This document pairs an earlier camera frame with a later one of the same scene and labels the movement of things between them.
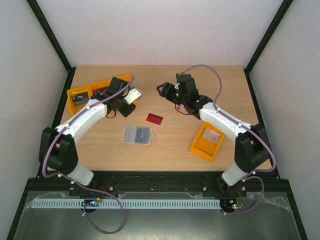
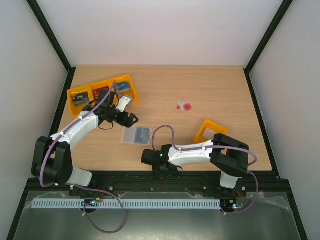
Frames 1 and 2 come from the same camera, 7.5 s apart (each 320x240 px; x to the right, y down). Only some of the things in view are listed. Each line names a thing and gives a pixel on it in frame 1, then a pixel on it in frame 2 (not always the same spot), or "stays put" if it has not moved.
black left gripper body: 125,113 -> 122,121
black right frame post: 283,8 stays put
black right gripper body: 169,89 -> 145,156
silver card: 211,135 stays put
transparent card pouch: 137,135 stays put
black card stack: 80,99 stays put
